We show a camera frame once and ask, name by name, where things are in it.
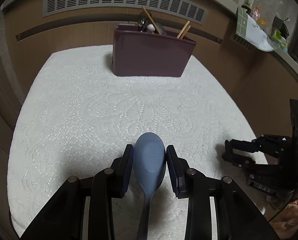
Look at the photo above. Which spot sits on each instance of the maroon utensil container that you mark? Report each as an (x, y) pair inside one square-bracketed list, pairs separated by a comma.
[(149, 55)]

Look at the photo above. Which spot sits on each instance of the small grey vent grille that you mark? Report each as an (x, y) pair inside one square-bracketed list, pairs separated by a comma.
[(241, 42)]

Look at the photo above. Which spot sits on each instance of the black basket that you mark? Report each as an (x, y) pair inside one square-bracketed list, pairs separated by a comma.
[(279, 23)]

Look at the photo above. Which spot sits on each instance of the person's right forearm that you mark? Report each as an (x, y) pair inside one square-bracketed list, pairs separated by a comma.
[(289, 215)]

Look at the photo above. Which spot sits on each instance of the black spoon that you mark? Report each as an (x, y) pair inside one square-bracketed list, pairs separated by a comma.
[(142, 22)]

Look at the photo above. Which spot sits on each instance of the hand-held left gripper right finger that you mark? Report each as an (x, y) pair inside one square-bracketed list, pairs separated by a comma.
[(172, 170)]

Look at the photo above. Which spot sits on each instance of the white spoon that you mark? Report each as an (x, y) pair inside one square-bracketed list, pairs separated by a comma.
[(151, 27)]

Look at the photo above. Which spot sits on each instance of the long grey vent grille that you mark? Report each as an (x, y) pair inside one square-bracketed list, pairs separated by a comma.
[(63, 2)]

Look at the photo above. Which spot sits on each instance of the wooden chopstick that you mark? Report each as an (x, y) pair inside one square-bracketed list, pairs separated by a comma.
[(150, 18), (186, 32), (184, 27)]

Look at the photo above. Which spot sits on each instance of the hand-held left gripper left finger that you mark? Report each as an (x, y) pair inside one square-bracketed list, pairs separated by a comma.
[(128, 170)]

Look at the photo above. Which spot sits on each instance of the blue spoon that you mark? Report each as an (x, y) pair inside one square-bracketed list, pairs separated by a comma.
[(149, 160)]

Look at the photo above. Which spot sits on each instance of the green container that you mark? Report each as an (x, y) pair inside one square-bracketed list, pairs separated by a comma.
[(277, 33)]

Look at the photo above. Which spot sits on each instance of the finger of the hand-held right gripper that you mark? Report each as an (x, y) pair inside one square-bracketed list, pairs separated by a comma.
[(236, 160), (244, 146)]

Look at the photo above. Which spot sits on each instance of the white lace tablecloth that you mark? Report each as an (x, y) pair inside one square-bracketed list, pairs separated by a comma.
[(63, 105)]

